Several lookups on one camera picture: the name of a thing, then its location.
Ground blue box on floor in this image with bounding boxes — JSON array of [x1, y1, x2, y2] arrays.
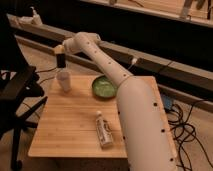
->
[[161, 95, 173, 110]]

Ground white plastic bottle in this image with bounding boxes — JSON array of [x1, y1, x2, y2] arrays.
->
[[96, 111, 113, 148]]

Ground grey metal rail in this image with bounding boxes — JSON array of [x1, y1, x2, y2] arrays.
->
[[8, 14, 213, 96]]

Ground black floor cables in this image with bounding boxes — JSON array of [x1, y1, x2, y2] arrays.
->
[[166, 99, 213, 171]]

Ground green bowl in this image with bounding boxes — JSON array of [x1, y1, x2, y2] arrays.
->
[[92, 75, 117, 98]]

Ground black office chair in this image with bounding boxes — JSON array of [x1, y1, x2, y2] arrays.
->
[[0, 11, 47, 171]]

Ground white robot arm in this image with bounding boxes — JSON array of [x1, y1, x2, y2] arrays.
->
[[54, 32, 177, 171]]

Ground white ceramic cup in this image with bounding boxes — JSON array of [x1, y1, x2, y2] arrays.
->
[[56, 70, 71, 92]]

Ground wooden table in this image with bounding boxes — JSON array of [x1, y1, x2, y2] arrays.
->
[[29, 76, 176, 158]]

